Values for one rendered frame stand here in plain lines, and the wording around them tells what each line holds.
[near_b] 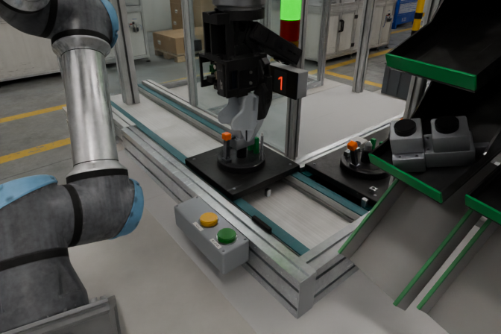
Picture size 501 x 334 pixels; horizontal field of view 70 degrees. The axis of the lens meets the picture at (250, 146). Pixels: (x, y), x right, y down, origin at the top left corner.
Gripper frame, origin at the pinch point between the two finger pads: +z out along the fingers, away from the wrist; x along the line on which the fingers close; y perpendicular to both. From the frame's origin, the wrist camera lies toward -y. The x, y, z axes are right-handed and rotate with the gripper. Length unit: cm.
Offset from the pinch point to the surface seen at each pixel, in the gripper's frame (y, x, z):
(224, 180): -10.1, -24.1, 25.6
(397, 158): -12.1, 20.1, 0.5
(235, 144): -16.8, -27.7, 18.3
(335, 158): -43, -14, 26
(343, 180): -35.1, -4.6, 25.7
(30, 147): 12, -308, 122
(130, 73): -20, -110, 17
